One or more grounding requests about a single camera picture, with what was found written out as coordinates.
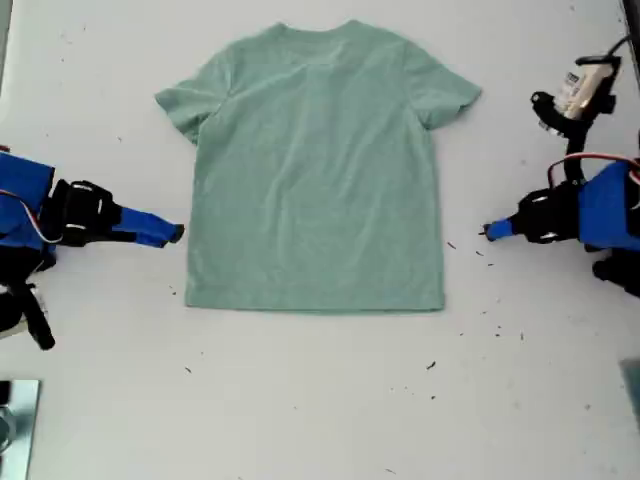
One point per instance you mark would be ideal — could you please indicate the steel plate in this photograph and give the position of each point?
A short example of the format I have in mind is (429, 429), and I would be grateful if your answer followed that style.
(22, 430)

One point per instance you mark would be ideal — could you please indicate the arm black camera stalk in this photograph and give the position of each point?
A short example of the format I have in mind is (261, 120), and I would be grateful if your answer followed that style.
(577, 150)

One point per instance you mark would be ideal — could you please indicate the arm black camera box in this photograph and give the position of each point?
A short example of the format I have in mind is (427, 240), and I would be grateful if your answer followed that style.
(585, 87)
(12, 310)

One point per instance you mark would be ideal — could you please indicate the green t-shirt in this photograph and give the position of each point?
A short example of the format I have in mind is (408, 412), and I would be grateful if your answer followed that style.
(310, 175)

